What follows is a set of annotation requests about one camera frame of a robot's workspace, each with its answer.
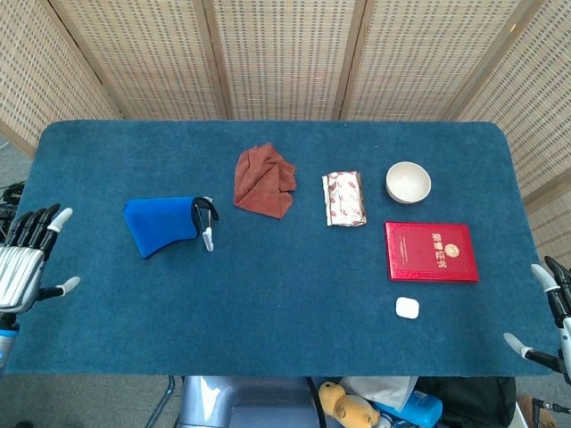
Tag yellow plush toy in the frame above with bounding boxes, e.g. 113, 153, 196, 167
317, 381, 381, 428

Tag black cable bundle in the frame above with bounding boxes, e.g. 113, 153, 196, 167
0, 180, 26, 233

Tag blue carpet table mat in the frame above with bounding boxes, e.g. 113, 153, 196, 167
0, 119, 564, 378

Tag grey microfibre cloth black-edged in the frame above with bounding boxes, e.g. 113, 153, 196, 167
123, 195, 220, 259

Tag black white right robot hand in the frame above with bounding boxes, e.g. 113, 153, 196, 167
502, 255, 571, 384

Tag red certificate booklet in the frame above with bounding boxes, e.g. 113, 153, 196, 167
384, 221, 481, 284

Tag blue plastic pack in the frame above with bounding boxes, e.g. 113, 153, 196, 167
374, 390, 444, 428

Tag white earbuds case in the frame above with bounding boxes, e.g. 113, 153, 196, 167
394, 296, 421, 320

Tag black metal bracket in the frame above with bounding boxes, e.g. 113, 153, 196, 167
519, 394, 571, 428

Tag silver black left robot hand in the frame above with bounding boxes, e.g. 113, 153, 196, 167
0, 203, 81, 313

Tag black bag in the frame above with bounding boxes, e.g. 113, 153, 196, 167
414, 376, 517, 428

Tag cream ribbed bowl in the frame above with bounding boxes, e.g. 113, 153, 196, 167
385, 160, 433, 206

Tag white wire folding stand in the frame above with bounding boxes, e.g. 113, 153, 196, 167
195, 195, 216, 253

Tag woven bamboo folding screen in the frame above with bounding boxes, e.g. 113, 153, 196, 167
0, 0, 571, 251

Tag gold foil packet red print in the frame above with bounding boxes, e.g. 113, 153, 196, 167
320, 169, 368, 227

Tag white plastic bag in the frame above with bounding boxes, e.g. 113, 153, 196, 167
341, 376, 418, 411

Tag crumpled orange-brown cloth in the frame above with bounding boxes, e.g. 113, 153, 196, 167
233, 142, 298, 220

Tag grey robot torso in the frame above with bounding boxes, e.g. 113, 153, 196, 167
178, 375, 331, 428

